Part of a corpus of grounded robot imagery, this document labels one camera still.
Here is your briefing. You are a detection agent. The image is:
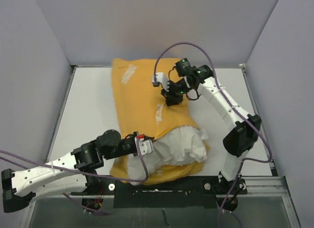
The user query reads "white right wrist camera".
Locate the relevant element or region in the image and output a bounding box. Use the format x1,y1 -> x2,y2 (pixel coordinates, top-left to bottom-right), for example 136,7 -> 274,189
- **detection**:
152,72 -> 170,92

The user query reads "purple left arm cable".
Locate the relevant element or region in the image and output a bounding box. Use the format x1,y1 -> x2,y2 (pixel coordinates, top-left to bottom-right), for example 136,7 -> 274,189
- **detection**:
0,139 -> 150,216

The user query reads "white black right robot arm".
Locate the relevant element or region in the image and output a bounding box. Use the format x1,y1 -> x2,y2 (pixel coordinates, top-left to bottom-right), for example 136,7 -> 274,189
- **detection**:
152,58 -> 262,193

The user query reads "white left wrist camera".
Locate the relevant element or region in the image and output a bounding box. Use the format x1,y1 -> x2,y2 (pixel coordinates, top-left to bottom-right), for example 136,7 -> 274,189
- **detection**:
135,135 -> 154,155

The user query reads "blue yellow Mickey pillowcase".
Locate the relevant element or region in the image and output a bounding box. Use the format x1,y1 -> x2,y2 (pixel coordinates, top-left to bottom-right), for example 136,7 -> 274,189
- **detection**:
110,58 -> 200,185

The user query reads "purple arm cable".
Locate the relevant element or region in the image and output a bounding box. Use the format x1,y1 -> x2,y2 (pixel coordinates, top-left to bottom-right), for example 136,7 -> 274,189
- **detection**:
152,42 -> 273,228
0,139 -> 150,216

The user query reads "aluminium frame rail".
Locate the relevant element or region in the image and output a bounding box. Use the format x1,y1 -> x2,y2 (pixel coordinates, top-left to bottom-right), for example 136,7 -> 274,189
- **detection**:
21,176 -> 300,228

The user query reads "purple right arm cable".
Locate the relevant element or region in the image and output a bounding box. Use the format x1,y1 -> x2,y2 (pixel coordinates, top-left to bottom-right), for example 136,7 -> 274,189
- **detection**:
152,42 -> 273,228

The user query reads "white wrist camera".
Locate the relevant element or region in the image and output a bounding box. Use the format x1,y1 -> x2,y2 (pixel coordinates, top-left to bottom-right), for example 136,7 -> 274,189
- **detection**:
152,72 -> 170,92
135,135 -> 154,155

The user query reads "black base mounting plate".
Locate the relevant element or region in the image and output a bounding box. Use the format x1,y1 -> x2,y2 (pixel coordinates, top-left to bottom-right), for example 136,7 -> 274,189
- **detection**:
71,176 -> 247,210

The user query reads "white pillow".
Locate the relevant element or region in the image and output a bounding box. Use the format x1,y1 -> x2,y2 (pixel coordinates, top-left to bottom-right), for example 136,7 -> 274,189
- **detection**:
143,126 -> 209,185

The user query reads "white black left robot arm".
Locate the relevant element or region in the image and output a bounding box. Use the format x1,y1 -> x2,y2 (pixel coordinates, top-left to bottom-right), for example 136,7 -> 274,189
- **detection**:
1,130 -> 154,213

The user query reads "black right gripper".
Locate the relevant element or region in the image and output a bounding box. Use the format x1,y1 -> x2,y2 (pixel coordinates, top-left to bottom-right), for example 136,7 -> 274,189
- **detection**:
161,79 -> 192,105

